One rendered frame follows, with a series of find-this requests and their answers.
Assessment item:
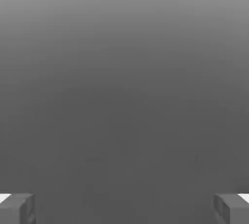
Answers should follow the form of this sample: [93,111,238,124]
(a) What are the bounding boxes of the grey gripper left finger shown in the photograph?
[0,192,36,224]

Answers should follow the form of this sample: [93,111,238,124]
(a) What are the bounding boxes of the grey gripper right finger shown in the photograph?
[213,192,249,224]

